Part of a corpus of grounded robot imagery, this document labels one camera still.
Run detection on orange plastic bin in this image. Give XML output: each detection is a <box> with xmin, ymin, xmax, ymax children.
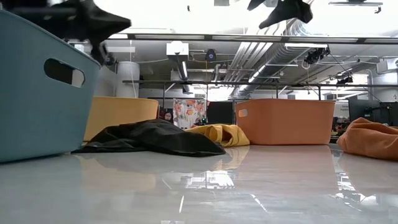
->
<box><xmin>235</xmin><ymin>98</ymin><xmax>336</xmax><ymax>146</ymax></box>

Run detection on black overhead frame bar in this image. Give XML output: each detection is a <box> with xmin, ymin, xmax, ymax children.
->
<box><xmin>107</xmin><ymin>32</ymin><xmax>398</xmax><ymax>44</ymax></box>

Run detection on black wide monitor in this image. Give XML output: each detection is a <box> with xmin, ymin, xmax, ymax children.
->
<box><xmin>348</xmin><ymin>98</ymin><xmax>398</xmax><ymax>127</ymax></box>

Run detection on blue-grey plastic bin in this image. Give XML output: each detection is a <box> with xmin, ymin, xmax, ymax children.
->
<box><xmin>0</xmin><ymin>9</ymin><xmax>102</xmax><ymax>164</ymax></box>

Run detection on white ceiling box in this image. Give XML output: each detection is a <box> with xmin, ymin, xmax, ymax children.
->
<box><xmin>166</xmin><ymin>41</ymin><xmax>190</xmax><ymax>62</ymax></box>

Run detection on black ceiling camera cluster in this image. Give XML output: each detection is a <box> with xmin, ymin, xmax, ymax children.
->
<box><xmin>304</xmin><ymin>46</ymin><xmax>330</xmax><ymax>65</ymax></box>

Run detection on black metal rack rail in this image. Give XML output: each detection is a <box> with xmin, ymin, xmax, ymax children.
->
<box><xmin>123</xmin><ymin>80</ymin><xmax>398</xmax><ymax>100</ymax></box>

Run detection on yellow plastic bin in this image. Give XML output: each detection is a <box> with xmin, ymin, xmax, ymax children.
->
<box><xmin>83</xmin><ymin>96</ymin><xmax>160</xmax><ymax>142</ymax></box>

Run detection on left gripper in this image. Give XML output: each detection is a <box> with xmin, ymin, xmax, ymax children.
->
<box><xmin>46</xmin><ymin>0</ymin><xmax>132</xmax><ymax>65</ymax></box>

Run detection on orange cloth napkin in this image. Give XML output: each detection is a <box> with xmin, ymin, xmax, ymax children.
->
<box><xmin>336</xmin><ymin>117</ymin><xmax>398</xmax><ymax>162</ymax></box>

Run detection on floral poster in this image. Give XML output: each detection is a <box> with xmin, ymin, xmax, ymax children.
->
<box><xmin>172</xmin><ymin>98</ymin><xmax>208</xmax><ymax>130</ymax></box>

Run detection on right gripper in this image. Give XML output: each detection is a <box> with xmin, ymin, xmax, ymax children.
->
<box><xmin>247</xmin><ymin>0</ymin><xmax>313</xmax><ymax>30</ymax></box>

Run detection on white cylindrical column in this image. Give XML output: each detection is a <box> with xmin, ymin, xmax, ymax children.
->
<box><xmin>115</xmin><ymin>61</ymin><xmax>141</xmax><ymax>99</ymax></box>

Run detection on yellow cloth napkin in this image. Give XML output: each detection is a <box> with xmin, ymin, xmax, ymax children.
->
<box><xmin>185</xmin><ymin>123</ymin><xmax>251</xmax><ymax>148</ymax></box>

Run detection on black cloth napkin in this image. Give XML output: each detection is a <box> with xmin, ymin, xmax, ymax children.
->
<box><xmin>72</xmin><ymin>118</ymin><xmax>226</xmax><ymax>157</ymax></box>

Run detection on silver ceiling ducts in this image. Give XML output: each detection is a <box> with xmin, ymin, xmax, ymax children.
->
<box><xmin>223</xmin><ymin>18</ymin><xmax>315</xmax><ymax>94</ymax></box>

